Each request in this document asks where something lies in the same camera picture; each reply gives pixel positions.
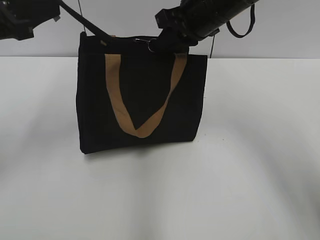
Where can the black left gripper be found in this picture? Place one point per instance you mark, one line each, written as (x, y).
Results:
(19, 18)

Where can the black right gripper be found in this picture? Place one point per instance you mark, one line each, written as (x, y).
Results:
(185, 25)

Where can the black tote bag tan handles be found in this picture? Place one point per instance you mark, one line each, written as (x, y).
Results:
(145, 87)

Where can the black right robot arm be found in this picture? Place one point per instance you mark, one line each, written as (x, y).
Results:
(229, 9)

